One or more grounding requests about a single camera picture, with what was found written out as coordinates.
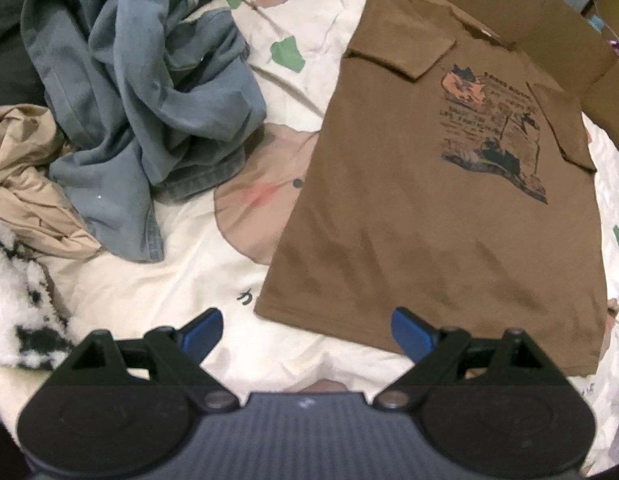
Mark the cream printed blanket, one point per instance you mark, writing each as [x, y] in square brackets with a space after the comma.
[199, 280]

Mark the flat cardboard sheet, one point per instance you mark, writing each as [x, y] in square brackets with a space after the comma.
[529, 10]

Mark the brown printed t-shirt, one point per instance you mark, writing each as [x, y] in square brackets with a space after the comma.
[414, 235]

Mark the beige garment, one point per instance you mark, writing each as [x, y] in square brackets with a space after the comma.
[24, 175]

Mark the white black fluffy blanket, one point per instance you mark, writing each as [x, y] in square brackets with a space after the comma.
[14, 280]

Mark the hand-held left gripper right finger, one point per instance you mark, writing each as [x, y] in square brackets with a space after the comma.
[409, 337]

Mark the blue-grey denim garment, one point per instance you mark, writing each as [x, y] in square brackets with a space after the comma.
[154, 95]

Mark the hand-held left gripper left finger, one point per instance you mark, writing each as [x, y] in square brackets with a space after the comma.
[204, 332]

